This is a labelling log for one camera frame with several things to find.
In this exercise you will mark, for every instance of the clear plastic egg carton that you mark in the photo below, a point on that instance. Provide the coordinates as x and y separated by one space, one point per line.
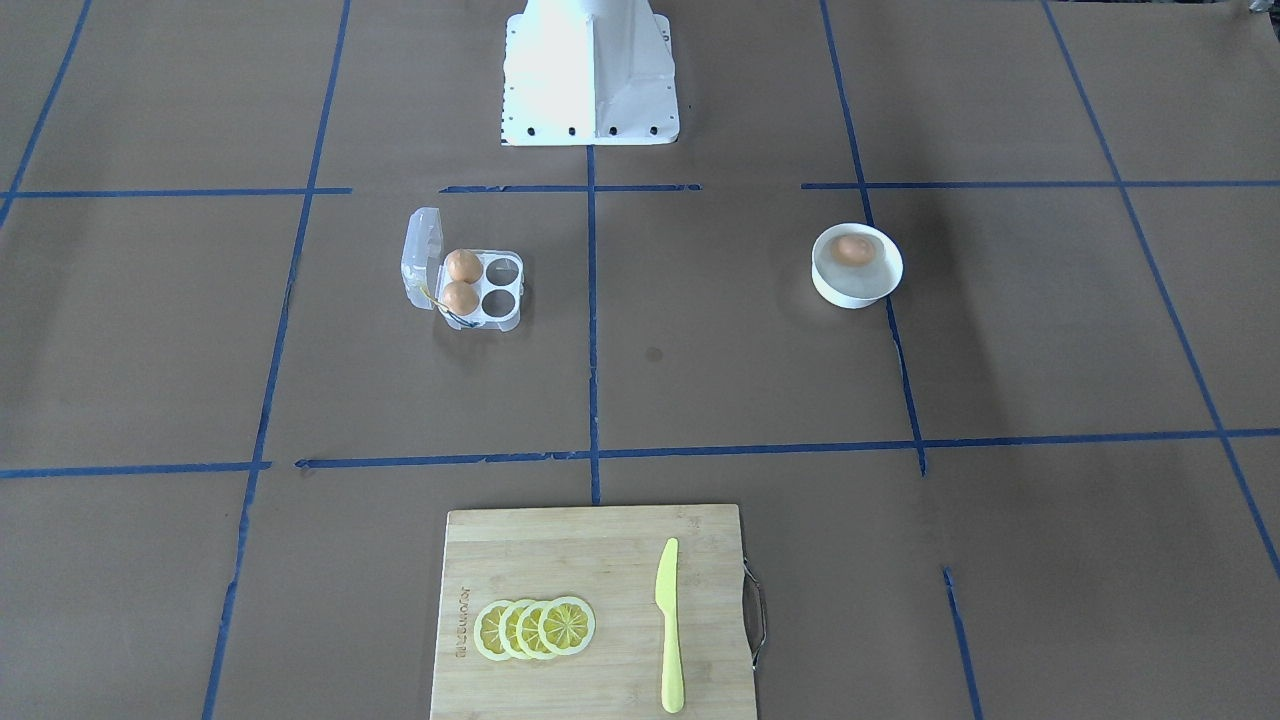
501 290

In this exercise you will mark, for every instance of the brown egg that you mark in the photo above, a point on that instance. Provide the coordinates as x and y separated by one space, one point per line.
854 249

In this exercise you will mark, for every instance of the brown egg front slot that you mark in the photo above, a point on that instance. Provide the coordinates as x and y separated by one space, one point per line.
460 298

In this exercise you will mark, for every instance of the brown egg slot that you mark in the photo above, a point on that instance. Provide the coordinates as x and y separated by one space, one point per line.
464 265
460 298

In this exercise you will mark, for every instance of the brown egg rear slot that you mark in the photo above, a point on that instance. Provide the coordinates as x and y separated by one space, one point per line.
464 265

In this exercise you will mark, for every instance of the bamboo cutting board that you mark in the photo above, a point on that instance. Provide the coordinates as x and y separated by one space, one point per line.
626 612

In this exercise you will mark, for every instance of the white round bowl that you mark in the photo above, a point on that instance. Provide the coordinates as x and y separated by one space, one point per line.
854 287

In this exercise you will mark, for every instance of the yellow plastic knife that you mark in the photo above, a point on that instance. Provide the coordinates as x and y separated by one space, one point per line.
672 686

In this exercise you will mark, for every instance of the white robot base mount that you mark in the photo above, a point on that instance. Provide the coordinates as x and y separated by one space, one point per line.
589 73

